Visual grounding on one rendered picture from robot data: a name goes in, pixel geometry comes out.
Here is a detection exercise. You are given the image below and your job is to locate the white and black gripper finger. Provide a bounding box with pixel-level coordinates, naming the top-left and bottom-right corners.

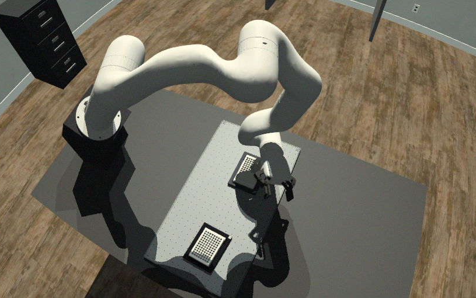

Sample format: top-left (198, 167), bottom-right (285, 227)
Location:
top-left (282, 176), bottom-right (296, 202)
top-left (254, 169), bottom-right (271, 199)

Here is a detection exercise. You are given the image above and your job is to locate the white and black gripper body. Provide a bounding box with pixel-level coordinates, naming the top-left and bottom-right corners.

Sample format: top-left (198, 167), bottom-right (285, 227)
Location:
top-left (260, 151), bottom-right (291, 186)

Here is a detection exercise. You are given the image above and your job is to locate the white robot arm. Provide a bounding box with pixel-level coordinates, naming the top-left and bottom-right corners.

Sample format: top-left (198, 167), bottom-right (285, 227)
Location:
top-left (76, 20), bottom-right (322, 157)

